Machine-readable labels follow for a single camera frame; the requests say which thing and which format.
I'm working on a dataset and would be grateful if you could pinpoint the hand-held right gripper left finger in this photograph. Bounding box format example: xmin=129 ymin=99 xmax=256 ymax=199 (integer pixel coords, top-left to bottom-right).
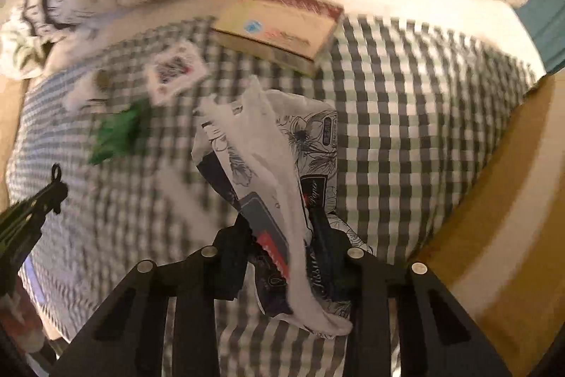
xmin=50 ymin=213 xmax=259 ymax=377

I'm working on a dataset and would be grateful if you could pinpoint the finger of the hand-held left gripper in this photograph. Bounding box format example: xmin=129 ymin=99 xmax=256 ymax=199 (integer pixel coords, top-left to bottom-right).
xmin=24 ymin=164 xmax=70 ymax=223

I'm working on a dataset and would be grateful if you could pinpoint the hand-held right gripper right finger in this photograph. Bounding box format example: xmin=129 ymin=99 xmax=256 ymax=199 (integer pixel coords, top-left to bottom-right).
xmin=309 ymin=209 xmax=513 ymax=377

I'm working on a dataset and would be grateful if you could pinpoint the floral tissue pack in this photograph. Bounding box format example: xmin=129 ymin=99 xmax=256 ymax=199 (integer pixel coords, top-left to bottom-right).
xmin=191 ymin=76 xmax=376 ymax=338

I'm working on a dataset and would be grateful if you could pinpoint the green plastic bag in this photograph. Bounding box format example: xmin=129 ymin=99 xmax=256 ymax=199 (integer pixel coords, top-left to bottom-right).
xmin=87 ymin=101 xmax=148 ymax=166

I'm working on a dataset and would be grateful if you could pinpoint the white handheld device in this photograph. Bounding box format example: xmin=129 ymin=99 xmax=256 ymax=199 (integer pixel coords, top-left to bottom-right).
xmin=61 ymin=68 xmax=113 ymax=113

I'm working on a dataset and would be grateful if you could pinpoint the pale green cloth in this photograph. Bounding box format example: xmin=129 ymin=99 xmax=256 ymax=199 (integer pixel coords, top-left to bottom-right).
xmin=0 ymin=30 xmax=51 ymax=79

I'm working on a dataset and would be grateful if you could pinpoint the checked blanket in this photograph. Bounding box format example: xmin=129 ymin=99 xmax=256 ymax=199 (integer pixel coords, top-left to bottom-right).
xmin=9 ymin=15 xmax=548 ymax=377

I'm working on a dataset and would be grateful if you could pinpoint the white printed sachet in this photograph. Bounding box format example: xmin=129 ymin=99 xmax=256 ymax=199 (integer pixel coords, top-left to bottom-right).
xmin=143 ymin=40 xmax=208 ymax=104

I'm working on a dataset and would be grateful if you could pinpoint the beige carton box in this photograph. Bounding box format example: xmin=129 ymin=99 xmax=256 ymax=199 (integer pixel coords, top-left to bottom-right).
xmin=211 ymin=0 xmax=345 ymax=78

